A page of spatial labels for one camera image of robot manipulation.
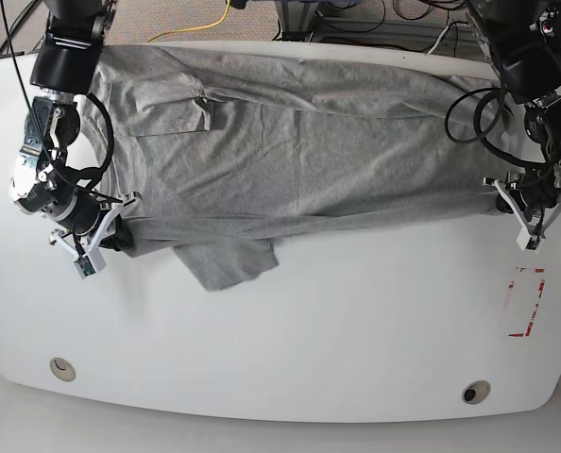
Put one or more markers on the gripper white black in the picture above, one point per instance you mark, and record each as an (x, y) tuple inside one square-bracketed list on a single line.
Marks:
[(87, 225), (531, 197)]

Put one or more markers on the grey t-shirt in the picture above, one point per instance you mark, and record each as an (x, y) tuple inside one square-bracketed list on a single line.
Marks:
[(231, 152)]

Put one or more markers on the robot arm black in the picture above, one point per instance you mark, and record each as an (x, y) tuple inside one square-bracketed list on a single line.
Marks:
[(42, 182), (522, 40)]

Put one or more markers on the red tape rectangle marking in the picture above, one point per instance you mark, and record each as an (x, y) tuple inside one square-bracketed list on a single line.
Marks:
[(523, 298)]

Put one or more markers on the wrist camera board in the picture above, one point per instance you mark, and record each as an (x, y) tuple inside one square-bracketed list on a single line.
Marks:
[(528, 241), (89, 264)]

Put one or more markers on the left table cable grommet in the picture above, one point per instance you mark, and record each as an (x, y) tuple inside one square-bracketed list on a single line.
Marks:
[(62, 369)]

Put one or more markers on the table cable grommet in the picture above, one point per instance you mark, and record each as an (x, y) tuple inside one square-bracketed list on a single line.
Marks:
[(476, 392), (62, 369)]

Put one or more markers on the right table cable grommet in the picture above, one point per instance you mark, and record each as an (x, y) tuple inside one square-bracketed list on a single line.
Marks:
[(476, 392)]

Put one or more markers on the aluminium frame stand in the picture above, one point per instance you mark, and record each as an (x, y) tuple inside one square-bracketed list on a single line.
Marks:
[(297, 19)]

